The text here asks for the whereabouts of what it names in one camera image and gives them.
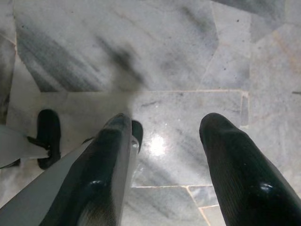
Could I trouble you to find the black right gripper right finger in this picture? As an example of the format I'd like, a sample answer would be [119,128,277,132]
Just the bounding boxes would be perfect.
[199,112,301,226]

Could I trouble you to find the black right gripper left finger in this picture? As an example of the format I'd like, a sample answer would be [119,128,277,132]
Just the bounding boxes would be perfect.
[54,113,137,226]

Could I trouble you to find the black robot right foot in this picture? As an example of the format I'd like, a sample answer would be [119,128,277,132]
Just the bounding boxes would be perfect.
[131,120,144,153]

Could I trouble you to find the black robot foot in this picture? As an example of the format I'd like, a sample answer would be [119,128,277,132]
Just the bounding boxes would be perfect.
[27,109,62,170]
[131,120,144,153]

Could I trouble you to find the black robot left foot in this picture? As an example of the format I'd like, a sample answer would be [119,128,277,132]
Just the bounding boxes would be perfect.
[27,109,62,170]

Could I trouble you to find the silver robot right leg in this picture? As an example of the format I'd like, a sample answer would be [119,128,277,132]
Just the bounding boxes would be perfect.
[0,137,97,226]

